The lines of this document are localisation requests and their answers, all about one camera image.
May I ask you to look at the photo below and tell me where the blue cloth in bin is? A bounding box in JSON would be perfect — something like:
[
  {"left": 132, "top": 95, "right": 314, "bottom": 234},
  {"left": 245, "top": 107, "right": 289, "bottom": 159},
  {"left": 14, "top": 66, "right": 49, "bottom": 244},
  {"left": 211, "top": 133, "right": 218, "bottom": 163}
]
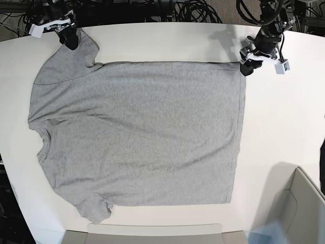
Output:
[{"left": 247, "top": 221, "right": 283, "bottom": 244}]

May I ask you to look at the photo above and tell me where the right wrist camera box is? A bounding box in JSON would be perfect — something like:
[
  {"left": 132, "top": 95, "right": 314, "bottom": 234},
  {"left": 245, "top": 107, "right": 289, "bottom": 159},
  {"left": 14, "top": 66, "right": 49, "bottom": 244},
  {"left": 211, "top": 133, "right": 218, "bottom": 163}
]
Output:
[{"left": 29, "top": 24, "right": 44, "bottom": 38}]

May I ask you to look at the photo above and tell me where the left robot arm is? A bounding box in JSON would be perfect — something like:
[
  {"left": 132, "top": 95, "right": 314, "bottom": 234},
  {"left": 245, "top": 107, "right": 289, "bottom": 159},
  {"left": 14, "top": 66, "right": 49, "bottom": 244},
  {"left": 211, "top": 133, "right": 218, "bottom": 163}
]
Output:
[{"left": 236, "top": 1, "right": 295, "bottom": 76}]

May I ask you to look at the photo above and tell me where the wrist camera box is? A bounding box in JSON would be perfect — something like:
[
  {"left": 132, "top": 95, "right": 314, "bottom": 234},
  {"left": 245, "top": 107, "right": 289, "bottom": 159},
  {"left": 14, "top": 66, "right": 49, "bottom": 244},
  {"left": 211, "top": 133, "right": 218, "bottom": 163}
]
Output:
[
  {"left": 29, "top": 24, "right": 44, "bottom": 38},
  {"left": 275, "top": 59, "right": 290, "bottom": 75}
]

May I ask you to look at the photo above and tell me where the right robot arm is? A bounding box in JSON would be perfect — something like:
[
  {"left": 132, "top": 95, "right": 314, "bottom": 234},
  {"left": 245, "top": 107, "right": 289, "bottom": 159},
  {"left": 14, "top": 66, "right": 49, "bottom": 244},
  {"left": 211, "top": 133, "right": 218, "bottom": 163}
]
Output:
[{"left": 26, "top": 1, "right": 79, "bottom": 50}]

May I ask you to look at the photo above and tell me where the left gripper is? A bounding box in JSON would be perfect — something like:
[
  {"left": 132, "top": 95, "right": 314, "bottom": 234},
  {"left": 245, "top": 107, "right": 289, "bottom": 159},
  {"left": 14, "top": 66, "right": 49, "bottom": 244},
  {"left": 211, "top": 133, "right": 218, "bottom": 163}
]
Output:
[{"left": 240, "top": 28, "right": 283, "bottom": 76}]

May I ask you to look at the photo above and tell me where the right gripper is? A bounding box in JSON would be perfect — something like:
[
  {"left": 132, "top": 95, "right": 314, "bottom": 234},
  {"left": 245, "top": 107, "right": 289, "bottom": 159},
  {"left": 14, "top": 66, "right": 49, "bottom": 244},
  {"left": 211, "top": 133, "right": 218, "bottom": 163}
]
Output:
[{"left": 38, "top": 1, "right": 79, "bottom": 50}]

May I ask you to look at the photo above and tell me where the black object right edge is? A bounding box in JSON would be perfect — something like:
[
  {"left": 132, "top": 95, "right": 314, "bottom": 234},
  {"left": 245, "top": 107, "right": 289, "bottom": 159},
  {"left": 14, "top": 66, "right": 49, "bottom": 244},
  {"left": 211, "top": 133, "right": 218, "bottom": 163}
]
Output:
[{"left": 319, "top": 141, "right": 325, "bottom": 194}]

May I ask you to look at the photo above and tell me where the grey bin front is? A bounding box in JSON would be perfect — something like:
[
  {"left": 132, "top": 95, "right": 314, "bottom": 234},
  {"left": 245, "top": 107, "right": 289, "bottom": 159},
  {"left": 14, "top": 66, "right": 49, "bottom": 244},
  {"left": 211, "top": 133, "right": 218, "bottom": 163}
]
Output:
[{"left": 62, "top": 224, "right": 248, "bottom": 243}]

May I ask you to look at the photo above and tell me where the grey T-shirt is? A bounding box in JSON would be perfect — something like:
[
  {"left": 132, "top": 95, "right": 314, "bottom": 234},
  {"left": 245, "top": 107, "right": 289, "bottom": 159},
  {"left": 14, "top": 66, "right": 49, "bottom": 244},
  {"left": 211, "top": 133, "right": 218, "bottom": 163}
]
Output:
[{"left": 28, "top": 32, "right": 246, "bottom": 224}]

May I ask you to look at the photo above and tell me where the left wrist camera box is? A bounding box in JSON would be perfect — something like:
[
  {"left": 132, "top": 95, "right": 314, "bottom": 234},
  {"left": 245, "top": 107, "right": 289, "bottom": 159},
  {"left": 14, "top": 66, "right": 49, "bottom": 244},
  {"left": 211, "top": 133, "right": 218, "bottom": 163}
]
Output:
[{"left": 275, "top": 59, "right": 290, "bottom": 75}]

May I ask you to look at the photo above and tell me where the grey bin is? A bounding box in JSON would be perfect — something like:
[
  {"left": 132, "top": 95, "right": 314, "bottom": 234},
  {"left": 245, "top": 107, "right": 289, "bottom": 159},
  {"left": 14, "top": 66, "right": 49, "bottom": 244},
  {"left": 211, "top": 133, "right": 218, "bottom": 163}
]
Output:
[
  {"left": 268, "top": 167, "right": 324, "bottom": 243},
  {"left": 62, "top": 224, "right": 248, "bottom": 243}
]

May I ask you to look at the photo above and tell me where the grey bin right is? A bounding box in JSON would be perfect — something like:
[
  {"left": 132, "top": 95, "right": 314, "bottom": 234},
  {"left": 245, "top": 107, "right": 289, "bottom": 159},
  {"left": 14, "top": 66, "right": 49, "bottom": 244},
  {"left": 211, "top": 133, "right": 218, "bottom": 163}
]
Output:
[{"left": 268, "top": 167, "right": 324, "bottom": 243}]

